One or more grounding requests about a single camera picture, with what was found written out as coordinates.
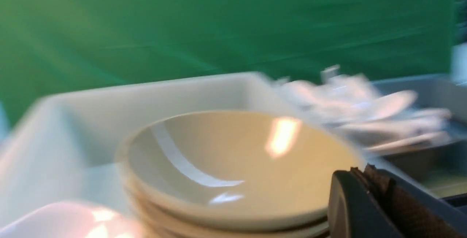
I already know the stack of white plates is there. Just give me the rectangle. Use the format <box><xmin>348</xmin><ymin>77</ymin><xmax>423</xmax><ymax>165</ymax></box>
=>
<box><xmin>0</xmin><ymin>201</ymin><xmax>144</xmax><ymax>238</ymax></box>

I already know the large white plastic tub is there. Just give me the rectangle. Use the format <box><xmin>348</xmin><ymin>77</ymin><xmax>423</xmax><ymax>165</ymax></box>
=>
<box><xmin>0</xmin><ymin>72</ymin><xmax>297</xmax><ymax>226</ymax></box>

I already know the pile of white spoons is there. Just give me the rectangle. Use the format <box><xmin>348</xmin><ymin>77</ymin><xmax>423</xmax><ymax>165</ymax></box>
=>
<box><xmin>273</xmin><ymin>65</ymin><xmax>452</xmax><ymax>152</ymax></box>

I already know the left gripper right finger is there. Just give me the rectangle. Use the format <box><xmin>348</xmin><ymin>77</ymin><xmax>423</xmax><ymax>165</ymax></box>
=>
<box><xmin>365</xmin><ymin>164</ymin><xmax>466</xmax><ymax>238</ymax></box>

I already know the grey spoon bin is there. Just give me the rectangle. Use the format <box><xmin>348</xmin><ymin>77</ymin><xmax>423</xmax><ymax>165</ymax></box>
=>
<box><xmin>374</xmin><ymin>75</ymin><xmax>467</xmax><ymax>181</ymax></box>

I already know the green backdrop cloth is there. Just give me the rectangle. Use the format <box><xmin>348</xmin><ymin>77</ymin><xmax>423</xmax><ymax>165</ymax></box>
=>
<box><xmin>0</xmin><ymin>0</ymin><xmax>456</xmax><ymax>124</ymax></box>

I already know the stack of beige bowls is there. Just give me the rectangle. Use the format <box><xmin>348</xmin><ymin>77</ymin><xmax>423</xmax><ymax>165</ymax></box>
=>
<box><xmin>124</xmin><ymin>191</ymin><xmax>332</xmax><ymax>238</ymax></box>

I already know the top beige bowl in stack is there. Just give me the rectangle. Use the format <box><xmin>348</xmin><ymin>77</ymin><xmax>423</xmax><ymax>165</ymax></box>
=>
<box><xmin>119</xmin><ymin>111</ymin><xmax>365</xmax><ymax>231</ymax></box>

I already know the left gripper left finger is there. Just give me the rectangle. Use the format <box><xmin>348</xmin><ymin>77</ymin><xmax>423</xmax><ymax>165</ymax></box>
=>
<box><xmin>327</xmin><ymin>168</ymin><xmax>404</xmax><ymax>238</ymax></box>

